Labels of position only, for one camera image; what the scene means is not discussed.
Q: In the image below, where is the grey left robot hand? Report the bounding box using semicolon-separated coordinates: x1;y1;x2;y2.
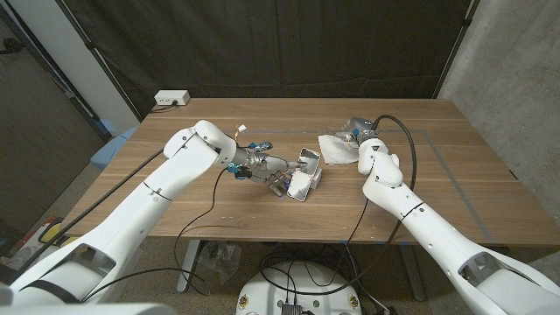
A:
227;146;308;199

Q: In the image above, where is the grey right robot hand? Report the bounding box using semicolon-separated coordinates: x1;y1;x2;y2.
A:
334;115;380;148

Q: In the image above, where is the white paper napkin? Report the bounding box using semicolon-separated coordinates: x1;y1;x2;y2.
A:
318;133;361;165

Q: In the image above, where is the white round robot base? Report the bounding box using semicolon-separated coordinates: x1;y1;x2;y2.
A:
235;261;363;315

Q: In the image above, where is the clear plastic bag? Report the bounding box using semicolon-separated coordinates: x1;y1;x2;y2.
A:
196;240;242;285

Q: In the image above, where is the white power strip box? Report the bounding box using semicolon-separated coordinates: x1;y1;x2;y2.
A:
154;89;192;107

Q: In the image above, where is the black backdrop curtain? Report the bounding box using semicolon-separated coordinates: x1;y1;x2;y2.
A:
56;0;478;119

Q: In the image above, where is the black backdrop stand pole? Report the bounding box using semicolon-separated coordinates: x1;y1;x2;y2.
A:
56;0;144;123
431;0;481;100

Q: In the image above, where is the grey table leg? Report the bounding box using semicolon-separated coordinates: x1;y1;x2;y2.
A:
397;244;426;302

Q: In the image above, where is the yellow and black pad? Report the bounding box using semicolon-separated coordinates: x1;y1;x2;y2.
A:
37;217;71;246

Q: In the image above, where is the white robot torso edge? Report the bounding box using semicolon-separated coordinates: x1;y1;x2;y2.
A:
0;303;176;315

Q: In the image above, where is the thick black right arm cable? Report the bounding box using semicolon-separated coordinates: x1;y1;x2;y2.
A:
257;114;417;297

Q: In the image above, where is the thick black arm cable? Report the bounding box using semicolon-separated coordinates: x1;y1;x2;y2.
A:
17;148;167;272
257;114;417;297

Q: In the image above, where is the thin black left wrist cable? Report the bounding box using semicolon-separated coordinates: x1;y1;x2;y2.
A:
80;168;228;304

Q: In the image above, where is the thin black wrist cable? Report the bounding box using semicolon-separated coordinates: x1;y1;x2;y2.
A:
348;198;369;244
80;168;228;304

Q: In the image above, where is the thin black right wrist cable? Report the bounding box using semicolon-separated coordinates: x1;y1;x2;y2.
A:
348;198;369;244

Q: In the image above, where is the black floor cable bundle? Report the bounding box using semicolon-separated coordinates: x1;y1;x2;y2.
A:
257;243;395;315

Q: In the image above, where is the black power strip cord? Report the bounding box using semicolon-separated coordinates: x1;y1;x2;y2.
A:
148;101;179;115

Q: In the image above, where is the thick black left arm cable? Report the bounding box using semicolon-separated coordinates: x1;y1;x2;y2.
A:
17;148;167;272

